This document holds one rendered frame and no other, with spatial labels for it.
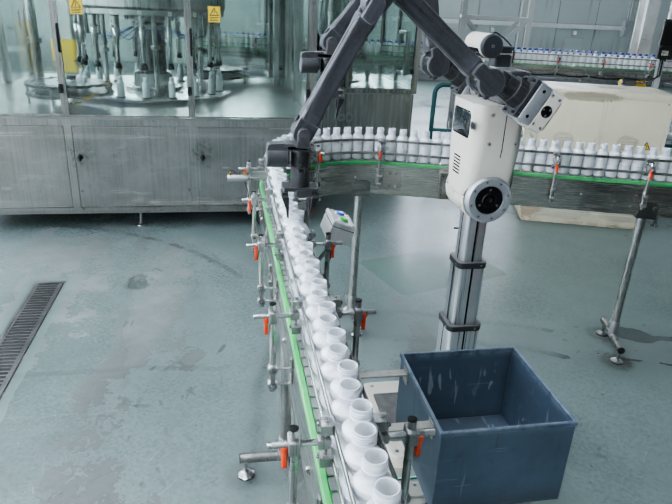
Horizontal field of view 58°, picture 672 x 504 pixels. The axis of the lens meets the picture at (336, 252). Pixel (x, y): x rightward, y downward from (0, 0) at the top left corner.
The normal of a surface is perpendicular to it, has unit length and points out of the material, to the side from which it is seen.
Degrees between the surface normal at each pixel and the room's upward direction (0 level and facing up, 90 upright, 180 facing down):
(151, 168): 90
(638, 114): 90
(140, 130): 90
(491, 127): 90
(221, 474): 0
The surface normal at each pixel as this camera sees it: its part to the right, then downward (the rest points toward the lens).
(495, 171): 0.16, 0.55
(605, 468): 0.04, -0.92
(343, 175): 0.31, 0.37
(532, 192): -0.14, 0.37
